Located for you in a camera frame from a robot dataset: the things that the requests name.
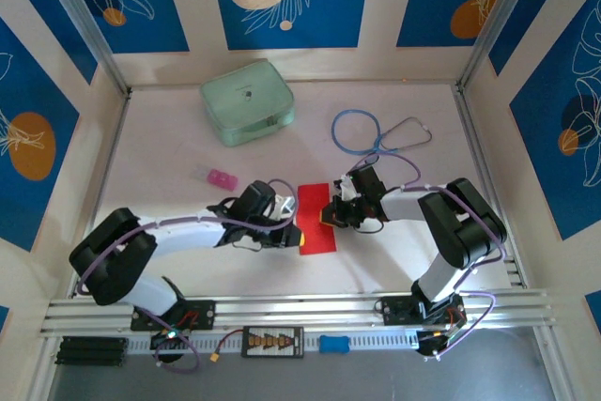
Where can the aluminium side rail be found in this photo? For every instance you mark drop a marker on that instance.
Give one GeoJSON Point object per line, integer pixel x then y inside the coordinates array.
{"type": "Point", "coordinates": [114, 147]}
{"type": "Point", "coordinates": [465, 114]}

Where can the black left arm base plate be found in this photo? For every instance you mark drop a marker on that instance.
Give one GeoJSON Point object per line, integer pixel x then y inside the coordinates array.
{"type": "Point", "coordinates": [202, 314]}

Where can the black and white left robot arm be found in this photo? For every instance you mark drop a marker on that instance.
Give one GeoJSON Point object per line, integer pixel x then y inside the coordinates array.
{"type": "Point", "coordinates": [117, 255]}

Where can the grey metal plate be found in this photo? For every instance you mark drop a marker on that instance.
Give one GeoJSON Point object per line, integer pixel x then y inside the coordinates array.
{"type": "Point", "coordinates": [328, 377]}

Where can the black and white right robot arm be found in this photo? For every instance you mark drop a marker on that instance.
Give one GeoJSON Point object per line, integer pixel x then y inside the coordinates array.
{"type": "Point", "coordinates": [465, 227]}

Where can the red square paper sheet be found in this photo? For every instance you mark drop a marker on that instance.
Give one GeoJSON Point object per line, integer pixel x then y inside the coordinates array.
{"type": "Point", "coordinates": [312, 204]}

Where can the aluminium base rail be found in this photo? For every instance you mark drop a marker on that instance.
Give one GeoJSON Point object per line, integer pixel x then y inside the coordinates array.
{"type": "Point", "coordinates": [305, 309]}

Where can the small circuit board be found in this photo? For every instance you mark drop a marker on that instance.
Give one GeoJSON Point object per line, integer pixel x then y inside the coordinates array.
{"type": "Point", "coordinates": [436, 342]}
{"type": "Point", "coordinates": [169, 340]}

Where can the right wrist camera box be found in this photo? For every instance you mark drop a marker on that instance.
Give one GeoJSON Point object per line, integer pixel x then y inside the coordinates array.
{"type": "Point", "coordinates": [347, 190]}

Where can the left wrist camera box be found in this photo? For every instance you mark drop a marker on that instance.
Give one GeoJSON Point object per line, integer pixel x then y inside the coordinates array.
{"type": "Point", "coordinates": [286, 206]}

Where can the blue stethoscope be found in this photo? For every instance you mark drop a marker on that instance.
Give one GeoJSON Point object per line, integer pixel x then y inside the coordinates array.
{"type": "Point", "coordinates": [334, 128]}

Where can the black power distribution board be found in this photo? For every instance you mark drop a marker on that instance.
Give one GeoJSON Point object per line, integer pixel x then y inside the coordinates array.
{"type": "Point", "coordinates": [272, 342]}

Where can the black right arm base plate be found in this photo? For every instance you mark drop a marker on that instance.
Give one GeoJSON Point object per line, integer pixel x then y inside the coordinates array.
{"type": "Point", "coordinates": [394, 311]}

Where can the black ribbed block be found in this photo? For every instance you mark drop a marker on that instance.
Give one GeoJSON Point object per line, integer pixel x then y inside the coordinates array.
{"type": "Point", "coordinates": [91, 351]}

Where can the pink pill box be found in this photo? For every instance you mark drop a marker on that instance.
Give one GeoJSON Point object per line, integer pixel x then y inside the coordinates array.
{"type": "Point", "coordinates": [220, 179]}

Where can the blue foam block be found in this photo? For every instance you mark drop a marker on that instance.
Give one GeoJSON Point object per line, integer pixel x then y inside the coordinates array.
{"type": "Point", "coordinates": [334, 343]}

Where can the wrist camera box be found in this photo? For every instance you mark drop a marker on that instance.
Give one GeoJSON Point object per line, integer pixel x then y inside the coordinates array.
{"type": "Point", "coordinates": [286, 206]}
{"type": "Point", "coordinates": [347, 190]}

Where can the mint green zip case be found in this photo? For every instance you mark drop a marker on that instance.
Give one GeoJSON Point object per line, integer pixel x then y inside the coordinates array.
{"type": "Point", "coordinates": [244, 100]}

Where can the aluminium frame post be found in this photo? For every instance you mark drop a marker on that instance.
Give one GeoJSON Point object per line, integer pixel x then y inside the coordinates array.
{"type": "Point", "coordinates": [84, 20]}
{"type": "Point", "coordinates": [497, 20]}

